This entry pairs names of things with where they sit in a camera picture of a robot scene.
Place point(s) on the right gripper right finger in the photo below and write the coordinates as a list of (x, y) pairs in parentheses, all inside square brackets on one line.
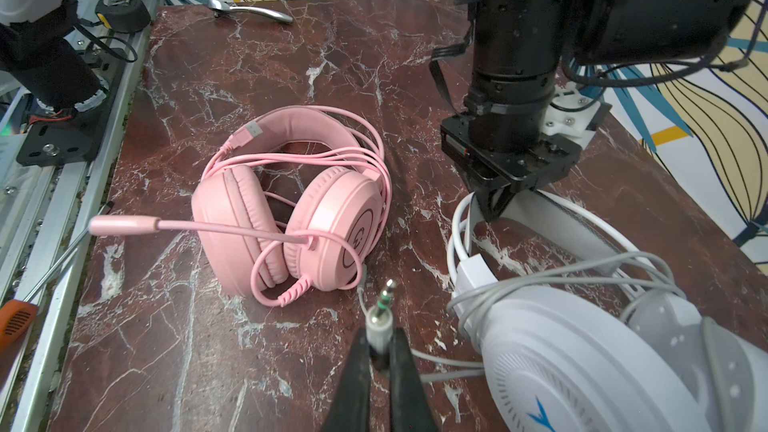
[(409, 407)]

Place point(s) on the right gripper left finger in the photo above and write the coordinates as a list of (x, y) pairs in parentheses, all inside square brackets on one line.
[(350, 407)]

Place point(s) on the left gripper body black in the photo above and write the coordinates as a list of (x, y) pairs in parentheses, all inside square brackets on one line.
[(497, 142)]

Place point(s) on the white headphones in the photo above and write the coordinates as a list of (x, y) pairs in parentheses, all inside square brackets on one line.
[(607, 343)]

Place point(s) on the pink headphones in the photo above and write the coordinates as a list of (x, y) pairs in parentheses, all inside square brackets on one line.
[(263, 245)]

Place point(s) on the yellow black tape measure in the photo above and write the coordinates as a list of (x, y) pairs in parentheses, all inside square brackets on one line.
[(123, 16)]

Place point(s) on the silver metal handle left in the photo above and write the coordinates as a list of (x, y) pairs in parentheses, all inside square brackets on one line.
[(221, 8)]

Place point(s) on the orange handled screwdriver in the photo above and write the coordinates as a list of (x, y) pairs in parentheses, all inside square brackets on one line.
[(17, 315)]

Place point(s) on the aluminium front rail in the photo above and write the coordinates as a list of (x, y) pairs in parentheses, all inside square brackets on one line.
[(43, 209)]

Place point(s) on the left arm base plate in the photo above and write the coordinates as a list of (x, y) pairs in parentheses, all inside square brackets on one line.
[(70, 135)]

